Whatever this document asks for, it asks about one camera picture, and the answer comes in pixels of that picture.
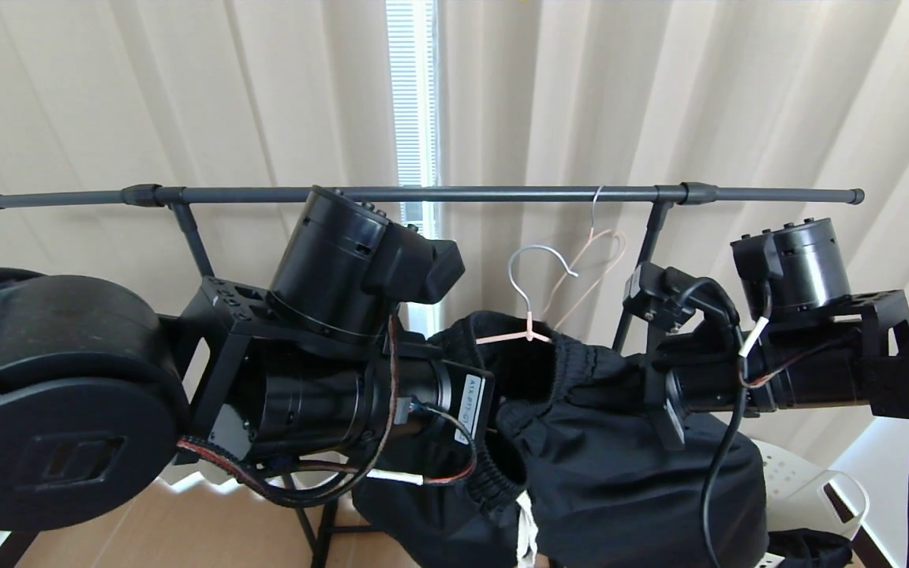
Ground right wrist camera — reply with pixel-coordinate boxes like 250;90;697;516
623;263;739;332

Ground pink clothes hanger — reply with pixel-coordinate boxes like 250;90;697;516
476;245;579;346
541;187;627;332

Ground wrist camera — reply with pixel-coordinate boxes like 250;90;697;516
623;263;739;332
383;223;466;305

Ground window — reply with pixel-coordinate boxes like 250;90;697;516
385;0;443;332

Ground beige curtain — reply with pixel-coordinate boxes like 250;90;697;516
435;0;909;474
0;0;424;494

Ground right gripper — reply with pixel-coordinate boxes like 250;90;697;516
642;347;873;452

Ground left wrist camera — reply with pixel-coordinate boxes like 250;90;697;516
383;223;466;305

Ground black clothes rack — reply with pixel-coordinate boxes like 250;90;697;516
0;183;866;568

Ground white laundry basket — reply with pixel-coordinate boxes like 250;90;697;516
754;438;872;568

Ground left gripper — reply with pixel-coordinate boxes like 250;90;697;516
253;347;496;466

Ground black garment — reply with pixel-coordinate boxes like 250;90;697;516
766;529;854;568

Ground black shorts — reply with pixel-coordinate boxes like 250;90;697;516
352;310;771;568

